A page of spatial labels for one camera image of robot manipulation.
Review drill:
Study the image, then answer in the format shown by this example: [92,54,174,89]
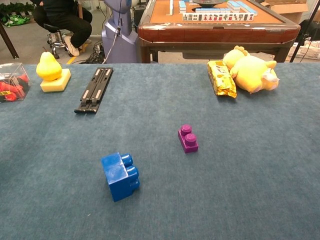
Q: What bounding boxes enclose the yellow plush toy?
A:
[222,45,280,95]

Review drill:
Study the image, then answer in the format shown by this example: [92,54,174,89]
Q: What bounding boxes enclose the cardboard box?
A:
[259,0,310,25]

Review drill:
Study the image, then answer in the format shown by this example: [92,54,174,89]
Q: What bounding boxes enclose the chrome stool with black seat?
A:
[43,23,76,60]

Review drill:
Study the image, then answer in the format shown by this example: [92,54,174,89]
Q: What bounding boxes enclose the yellow snack packet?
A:
[206,60,238,99]

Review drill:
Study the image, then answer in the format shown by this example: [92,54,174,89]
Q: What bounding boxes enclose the black dish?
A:
[192,0,227,7]

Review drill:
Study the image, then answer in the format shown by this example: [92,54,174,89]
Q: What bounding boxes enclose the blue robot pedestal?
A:
[101,0,139,64]

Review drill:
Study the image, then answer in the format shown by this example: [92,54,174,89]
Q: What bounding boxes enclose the clear box with red parts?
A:
[0,62,33,104]

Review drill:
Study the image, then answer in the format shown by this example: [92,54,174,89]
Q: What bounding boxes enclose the standing mahjong tile row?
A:
[182,12,255,22]

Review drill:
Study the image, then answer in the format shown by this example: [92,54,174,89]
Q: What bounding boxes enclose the blue backed mahjong tile stack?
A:
[226,0,258,15]

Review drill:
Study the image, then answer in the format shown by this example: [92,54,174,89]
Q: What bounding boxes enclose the yellow sponge block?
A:
[39,68,72,94]

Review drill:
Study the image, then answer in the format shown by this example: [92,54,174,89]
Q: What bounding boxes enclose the seated person in black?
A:
[31,0,94,57]

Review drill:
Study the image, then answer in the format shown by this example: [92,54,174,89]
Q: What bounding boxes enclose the brown mahjong table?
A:
[137,0,301,64]

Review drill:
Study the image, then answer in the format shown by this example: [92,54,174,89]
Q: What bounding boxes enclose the yellow pear toy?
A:
[35,47,63,82]

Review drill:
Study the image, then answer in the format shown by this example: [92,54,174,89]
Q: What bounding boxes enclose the dark slanted table leg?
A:
[0,22,20,60]

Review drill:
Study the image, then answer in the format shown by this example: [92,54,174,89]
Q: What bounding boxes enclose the green plastic plants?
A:
[0,2,35,28]

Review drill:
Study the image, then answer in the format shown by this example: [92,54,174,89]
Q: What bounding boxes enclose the black folding stand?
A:
[73,67,114,115]

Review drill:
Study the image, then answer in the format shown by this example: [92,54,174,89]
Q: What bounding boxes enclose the blue building block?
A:
[100,152,141,203]

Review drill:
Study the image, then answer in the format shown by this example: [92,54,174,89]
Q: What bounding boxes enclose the black tripod stand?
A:
[289,0,320,63]

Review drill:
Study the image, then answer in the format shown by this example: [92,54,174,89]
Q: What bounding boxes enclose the white plastic basket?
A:
[287,39,320,61]

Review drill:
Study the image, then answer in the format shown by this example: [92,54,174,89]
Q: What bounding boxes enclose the black floor cable tangle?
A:
[84,42,106,65]

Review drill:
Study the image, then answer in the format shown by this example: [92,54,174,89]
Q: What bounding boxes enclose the purple building block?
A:
[177,124,200,154]

